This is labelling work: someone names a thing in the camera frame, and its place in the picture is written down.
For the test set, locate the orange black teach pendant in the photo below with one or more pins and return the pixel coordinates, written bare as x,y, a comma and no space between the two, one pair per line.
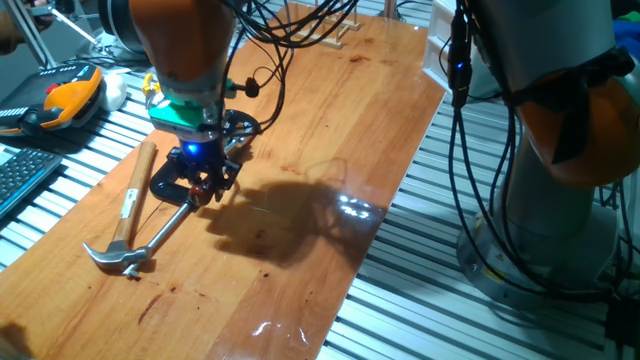
70,97

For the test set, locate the white round object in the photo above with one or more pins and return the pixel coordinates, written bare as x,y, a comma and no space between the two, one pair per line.
114,92

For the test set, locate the blue plastic bag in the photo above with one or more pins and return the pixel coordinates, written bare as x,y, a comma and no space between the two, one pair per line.
627,35

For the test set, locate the black filament spool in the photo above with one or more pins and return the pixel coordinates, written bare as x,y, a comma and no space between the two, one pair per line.
117,20

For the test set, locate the wooden dish rack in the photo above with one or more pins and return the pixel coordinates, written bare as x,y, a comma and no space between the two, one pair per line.
335,42

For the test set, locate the black C-clamp with screw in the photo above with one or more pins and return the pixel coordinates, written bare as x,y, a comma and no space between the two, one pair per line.
160,187

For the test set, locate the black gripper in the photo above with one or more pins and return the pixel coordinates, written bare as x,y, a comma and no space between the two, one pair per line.
202,157

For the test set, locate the white drawer box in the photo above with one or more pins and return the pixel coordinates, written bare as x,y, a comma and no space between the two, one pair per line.
435,60

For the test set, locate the grey metal stand pole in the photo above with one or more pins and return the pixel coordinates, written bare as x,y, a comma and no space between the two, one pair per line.
30,40

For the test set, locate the glossy wooden board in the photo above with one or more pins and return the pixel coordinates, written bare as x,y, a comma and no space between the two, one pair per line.
325,125

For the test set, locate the black computer keyboard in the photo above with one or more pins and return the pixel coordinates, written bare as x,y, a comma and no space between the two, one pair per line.
25,175

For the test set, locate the wooden post stand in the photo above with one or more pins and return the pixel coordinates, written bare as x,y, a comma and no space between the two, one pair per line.
389,10

